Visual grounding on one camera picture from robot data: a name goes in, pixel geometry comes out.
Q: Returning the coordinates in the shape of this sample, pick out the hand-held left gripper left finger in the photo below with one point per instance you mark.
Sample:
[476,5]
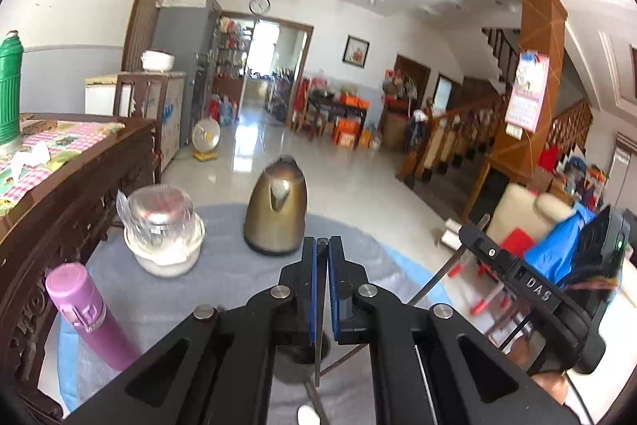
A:
[312,290]

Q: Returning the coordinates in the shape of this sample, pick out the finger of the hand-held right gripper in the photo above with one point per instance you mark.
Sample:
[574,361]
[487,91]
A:
[485,248]

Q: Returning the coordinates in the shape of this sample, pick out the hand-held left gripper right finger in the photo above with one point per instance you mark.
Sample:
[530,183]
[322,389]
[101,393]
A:
[334,290]

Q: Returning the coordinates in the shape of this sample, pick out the black utensil holder cup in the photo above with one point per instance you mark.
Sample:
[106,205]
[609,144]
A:
[293,363]

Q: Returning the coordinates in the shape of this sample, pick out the thin metal chopstick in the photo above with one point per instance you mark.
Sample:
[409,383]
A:
[318,365]

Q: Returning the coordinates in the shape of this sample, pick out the white plastic spoon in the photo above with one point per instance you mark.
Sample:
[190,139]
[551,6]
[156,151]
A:
[308,416]

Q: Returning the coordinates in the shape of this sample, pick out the person's right hand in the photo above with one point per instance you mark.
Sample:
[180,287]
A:
[550,387]

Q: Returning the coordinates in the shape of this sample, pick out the beige armchair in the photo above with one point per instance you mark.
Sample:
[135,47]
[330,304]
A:
[517,211]

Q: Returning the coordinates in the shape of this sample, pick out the red white stool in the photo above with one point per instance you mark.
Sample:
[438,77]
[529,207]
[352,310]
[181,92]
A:
[477,303]

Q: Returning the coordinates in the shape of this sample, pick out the blue plastic bag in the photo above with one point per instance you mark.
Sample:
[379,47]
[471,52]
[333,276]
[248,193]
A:
[562,241]

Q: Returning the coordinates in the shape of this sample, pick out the gold electric kettle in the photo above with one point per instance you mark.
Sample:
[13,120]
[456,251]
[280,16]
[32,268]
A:
[273,211]

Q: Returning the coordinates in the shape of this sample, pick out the wooden stair railing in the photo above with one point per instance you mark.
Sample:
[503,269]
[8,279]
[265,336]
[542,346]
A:
[458,131]

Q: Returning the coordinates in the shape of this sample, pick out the white bowl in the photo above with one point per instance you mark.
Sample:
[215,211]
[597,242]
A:
[164,258]

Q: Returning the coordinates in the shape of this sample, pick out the orange gift box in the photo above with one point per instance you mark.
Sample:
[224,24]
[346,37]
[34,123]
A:
[348,132]

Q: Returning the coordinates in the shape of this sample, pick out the plastic-wrapped steel bowl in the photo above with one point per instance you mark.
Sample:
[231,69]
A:
[157,211]

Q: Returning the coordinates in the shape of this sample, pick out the wooden side table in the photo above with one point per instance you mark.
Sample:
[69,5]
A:
[333,106]

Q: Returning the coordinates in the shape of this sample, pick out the small floor fan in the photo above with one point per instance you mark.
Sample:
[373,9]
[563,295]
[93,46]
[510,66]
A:
[205,138]

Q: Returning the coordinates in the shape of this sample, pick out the blue water jug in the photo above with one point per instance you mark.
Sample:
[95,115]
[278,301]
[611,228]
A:
[226,112]

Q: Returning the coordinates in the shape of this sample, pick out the pink thermos bottle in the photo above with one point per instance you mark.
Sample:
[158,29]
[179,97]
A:
[89,315]

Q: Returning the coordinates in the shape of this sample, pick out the white chest freezer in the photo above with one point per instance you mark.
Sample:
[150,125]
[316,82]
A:
[169,116]

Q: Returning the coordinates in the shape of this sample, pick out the wooden pillar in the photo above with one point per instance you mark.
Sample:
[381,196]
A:
[540,26]

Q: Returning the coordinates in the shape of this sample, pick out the dark wooden table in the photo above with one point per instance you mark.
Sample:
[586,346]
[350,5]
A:
[74,216]

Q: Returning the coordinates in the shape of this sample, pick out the blue table cover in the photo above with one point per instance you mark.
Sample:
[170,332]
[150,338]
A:
[67,355]

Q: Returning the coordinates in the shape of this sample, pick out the glass display shelf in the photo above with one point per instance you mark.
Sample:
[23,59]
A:
[226,51]

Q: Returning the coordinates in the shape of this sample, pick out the wooden chair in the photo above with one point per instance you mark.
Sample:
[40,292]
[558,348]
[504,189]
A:
[122,96]

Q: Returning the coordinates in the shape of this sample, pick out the white rice cooker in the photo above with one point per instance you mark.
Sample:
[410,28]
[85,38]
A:
[157,59]

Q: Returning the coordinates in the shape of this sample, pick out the grey refrigerator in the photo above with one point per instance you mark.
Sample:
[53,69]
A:
[179,36]

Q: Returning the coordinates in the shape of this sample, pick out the checkered tablecloth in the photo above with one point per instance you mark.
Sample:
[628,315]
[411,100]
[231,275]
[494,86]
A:
[54,143]

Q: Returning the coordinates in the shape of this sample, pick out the crumpled white tissue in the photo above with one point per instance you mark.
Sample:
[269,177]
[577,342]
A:
[30,156]

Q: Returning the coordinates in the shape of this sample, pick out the green thermos flask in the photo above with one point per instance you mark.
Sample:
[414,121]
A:
[10,96]

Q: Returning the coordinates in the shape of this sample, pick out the pink wall calendar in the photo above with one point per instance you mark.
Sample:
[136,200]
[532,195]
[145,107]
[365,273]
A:
[530,91]

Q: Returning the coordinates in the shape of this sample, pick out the framed wall picture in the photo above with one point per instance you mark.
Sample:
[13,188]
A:
[356,51]

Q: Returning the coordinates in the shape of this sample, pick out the round wall clock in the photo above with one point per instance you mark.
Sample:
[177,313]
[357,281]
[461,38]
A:
[259,4]

